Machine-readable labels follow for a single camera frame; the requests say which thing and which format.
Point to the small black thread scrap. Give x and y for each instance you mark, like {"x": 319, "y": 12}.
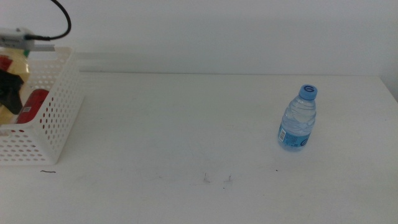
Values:
{"x": 48, "y": 171}

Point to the small water bottle blue cap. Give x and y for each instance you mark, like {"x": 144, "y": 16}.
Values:
{"x": 298, "y": 121}

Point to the yellow juice bottle white cap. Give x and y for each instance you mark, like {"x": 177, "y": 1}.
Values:
{"x": 18, "y": 67}

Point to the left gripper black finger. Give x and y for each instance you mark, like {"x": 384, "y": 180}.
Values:
{"x": 12, "y": 88}

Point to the red soda can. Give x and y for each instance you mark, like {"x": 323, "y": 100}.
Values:
{"x": 34, "y": 102}

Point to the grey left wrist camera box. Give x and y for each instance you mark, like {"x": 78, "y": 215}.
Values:
{"x": 15, "y": 39}

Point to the white perforated plastic basket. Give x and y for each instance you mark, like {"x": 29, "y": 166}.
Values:
{"x": 59, "y": 102}

